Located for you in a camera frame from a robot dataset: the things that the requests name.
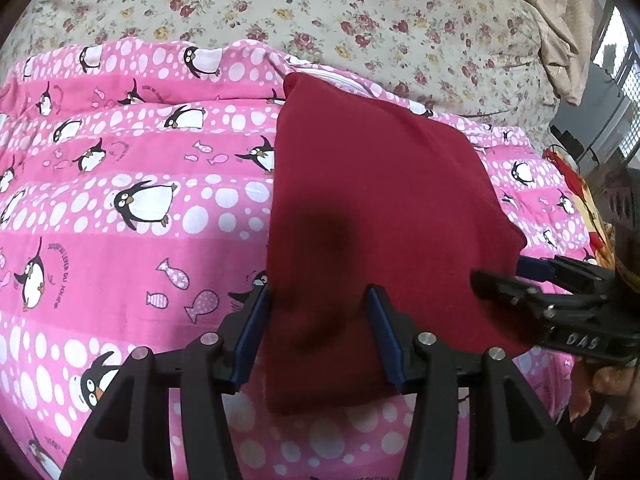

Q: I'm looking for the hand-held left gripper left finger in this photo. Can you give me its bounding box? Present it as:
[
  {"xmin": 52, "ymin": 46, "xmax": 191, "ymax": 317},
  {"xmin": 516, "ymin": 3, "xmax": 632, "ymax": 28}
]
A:
[{"xmin": 60, "ymin": 285, "xmax": 273, "ymax": 480}]

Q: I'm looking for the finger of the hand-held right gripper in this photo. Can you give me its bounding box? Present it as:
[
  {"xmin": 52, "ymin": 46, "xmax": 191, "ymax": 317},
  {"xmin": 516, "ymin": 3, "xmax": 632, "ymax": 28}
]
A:
[
  {"xmin": 471, "ymin": 269, "xmax": 553, "ymax": 323},
  {"xmin": 516, "ymin": 255, "xmax": 618, "ymax": 293}
]

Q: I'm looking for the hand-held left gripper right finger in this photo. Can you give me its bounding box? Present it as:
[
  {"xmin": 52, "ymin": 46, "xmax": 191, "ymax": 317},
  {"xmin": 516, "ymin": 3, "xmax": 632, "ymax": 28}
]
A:
[{"xmin": 367, "ymin": 285, "xmax": 583, "ymax": 480}]

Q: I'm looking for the dark red cloth garment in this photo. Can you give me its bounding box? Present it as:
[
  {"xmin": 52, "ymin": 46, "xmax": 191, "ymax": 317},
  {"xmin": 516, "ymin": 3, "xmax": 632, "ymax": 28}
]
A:
[{"xmin": 262, "ymin": 72, "xmax": 533, "ymax": 416}]

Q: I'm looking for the yellow red patterned blanket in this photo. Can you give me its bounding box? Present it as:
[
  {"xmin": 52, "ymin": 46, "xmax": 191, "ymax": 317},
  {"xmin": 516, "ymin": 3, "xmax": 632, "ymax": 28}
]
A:
[{"xmin": 542, "ymin": 145, "xmax": 621, "ymax": 273}]

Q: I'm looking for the window grille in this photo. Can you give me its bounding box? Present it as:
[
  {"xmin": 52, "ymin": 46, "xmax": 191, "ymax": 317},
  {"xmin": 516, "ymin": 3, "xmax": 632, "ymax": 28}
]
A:
[{"xmin": 590, "ymin": 0, "xmax": 640, "ymax": 163}]

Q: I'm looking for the pink penguin print blanket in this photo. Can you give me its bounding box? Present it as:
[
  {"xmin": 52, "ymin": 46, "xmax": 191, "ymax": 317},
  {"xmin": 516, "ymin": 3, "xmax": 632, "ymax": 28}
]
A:
[{"xmin": 0, "ymin": 37, "xmax": 601, "ymax": 480}]

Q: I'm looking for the beige curtain cloth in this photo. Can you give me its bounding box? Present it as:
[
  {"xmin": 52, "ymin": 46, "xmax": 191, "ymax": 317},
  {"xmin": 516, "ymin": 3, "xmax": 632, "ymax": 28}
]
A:
[{"xmin": 510, "ymin": 0, "xmax": 598, "ymax": 107}]

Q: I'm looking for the floral print bedsheet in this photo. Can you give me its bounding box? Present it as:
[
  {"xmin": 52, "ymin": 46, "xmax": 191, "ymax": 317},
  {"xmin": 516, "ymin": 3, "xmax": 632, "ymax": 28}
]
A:
[{"xmin": 0, "ymin": 0, "xmax": 563, "ymax": 123}]

